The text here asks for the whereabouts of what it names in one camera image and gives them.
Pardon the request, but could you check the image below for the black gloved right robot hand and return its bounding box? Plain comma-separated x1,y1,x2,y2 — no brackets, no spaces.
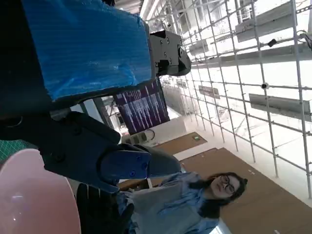
76,182,135,234

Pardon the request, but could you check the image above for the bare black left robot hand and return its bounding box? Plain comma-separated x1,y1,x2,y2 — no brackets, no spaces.
0,0,192,194

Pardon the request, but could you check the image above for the pink bowl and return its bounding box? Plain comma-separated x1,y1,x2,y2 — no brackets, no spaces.
0,148,81,234

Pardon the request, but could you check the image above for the standing person with glasses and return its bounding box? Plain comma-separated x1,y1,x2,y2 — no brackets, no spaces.
116,170,249,234

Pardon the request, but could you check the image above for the white power strip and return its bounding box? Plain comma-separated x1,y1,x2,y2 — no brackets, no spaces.
121,130,156,147

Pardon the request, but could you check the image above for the purple display screen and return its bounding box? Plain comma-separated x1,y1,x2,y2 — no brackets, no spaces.
113,78,171,134

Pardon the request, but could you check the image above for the green cutting mat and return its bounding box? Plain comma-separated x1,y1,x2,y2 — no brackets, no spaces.
0,140,37,164

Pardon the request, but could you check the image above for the white metal ceiling lattice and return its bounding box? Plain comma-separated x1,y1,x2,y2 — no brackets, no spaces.
140,0,312,178

